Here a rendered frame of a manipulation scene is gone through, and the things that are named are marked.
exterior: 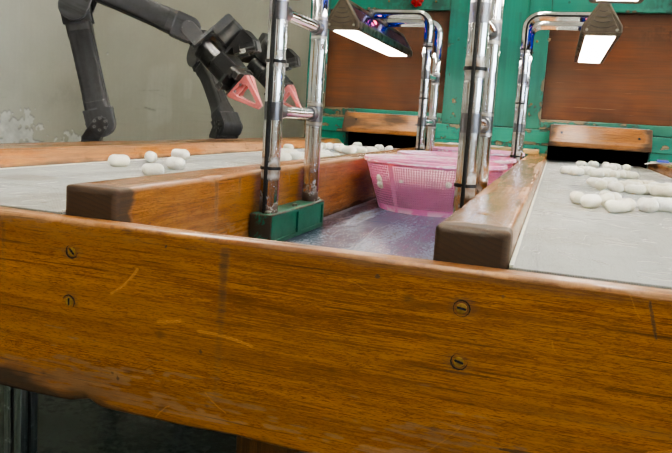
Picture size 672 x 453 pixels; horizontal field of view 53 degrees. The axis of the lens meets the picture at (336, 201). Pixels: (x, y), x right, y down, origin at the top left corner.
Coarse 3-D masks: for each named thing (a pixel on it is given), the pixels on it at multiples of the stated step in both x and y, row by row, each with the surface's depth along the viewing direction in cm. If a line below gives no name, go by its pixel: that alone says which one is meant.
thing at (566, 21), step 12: (540, 12) 163; (552, 12) 162; (564, 12) 162; (576, 12) 161; (588, 12) 160; (528, 24) 164; (540, 24) 177; (552, 24) 176; (564, 24) 176; (576, 24) 175; (528, 36) 164; (528, 48) 165; (528, 60) 165; (528, 72) 180; (528, 84) 180; (516, 96) 167; (516, 108) 167; (516, 120) 167; (516, 132) 167; (516, 144) 167; (516, 156) 168
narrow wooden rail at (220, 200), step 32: (320, 160) 113; (352, 160) 124; (96, 192) 58; (128, 192) 59; (160, 192) 64; (192, 192) 70; (224, 192) 76; (256, 192) 85; (288, 192) 95; (320, 192) 108; (352, 192) 126; (160, 224) 64; (192, 224) 70; (224, 224) 77
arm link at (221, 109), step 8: (200, 64) 217; (200, 72) 218; (208, 72) 216; (200, 80) 219; (208, 80) 216; (216, 80) 216; (208, 88) 216; (208, 96) 216; (216, 96) 213; (224, 96) 215; (216, 104) 212; (224, 104) 213; (216, 112) 211; (224, 112) 211; (232, 112) 213; (224, 120) 209; (232, 120) 211; (240, 120) 213; (224, 128) 209; (232, 128) 211; (240, 128) 213
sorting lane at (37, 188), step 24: (0, 168) 91; (24, 168) 94; (48, 168) 96; (72, 168) 98; (96, 168) 101; (120, 168) 103; (168, 168) 108; (192, 168) 111; (0, 192) 69; (24, 192) 70; (48, 192) 71
